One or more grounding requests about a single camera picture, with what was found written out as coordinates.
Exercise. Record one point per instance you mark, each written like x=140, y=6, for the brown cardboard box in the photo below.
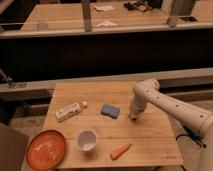
x=12, y=148

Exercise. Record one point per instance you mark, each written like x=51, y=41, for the blue sponge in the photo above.
x=110, y=111

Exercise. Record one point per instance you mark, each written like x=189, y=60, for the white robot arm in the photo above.
x=197, y=119

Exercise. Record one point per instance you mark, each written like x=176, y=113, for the grey metal post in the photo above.
x=86, y=15
x=181, y=9

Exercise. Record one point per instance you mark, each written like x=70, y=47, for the orange carrot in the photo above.
x=121, y=150

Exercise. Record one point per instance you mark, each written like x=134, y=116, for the white paper sheet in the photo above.
x=104, y=8

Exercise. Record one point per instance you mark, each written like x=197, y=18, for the orange plate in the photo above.
x=46, y=150

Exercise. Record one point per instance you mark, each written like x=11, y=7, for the white paper cup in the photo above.
x=86, y=141

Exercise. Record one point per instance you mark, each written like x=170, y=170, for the black tools pile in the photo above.
x=142, y=6

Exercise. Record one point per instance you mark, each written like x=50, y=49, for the crumpled white tissue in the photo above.
x=106, y=24

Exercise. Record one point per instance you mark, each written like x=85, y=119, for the grey right metal post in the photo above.
x=181, y=9

